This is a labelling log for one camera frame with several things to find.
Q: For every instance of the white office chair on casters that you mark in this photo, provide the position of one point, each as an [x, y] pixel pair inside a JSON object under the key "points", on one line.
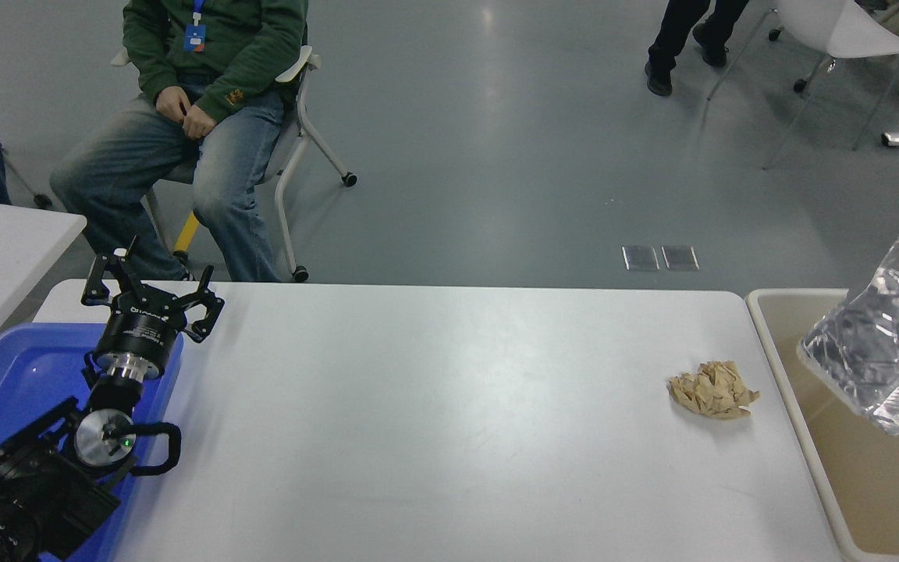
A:
{"points": [[297, 70]]}

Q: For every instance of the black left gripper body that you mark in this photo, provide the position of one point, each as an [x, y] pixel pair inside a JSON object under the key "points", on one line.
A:
{"points": [[137, 332]]}

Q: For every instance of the tan paper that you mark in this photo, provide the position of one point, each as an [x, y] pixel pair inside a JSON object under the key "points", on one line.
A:
{"points": [[711, 389]]}

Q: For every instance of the white shell chair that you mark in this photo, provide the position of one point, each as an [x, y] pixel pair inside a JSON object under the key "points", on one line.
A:
{"points": [[847, 31]]}

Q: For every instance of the blue id badge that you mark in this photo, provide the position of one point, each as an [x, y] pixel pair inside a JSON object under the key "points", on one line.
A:
{"points": [[194, 37]]}

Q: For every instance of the yellow strip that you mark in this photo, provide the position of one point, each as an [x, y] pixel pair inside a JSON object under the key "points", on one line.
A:
{"points": [[186, 232]]}

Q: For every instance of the person's left hand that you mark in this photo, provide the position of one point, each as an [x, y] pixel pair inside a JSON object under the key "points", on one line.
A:
{"points": [[199, 122]]}

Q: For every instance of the person's right hand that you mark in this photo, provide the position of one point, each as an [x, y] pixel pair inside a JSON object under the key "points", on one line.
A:
{"points": [[172, 101]]}

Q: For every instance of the silver floor outlet plate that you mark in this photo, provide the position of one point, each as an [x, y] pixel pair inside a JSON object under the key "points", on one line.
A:
{"points": [[641, 257], [680, 257]]}

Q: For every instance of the large pale plastic bin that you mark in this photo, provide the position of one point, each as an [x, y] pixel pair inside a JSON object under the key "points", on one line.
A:
{"points": [[871, 499]]}

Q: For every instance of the grey chair leg with caster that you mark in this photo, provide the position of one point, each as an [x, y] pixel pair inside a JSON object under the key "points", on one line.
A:
{"points": [[41, 200]]}

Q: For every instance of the blue plastic tray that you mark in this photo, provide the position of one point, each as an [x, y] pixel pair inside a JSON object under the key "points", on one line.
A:
{"points": [[5, 382]]}

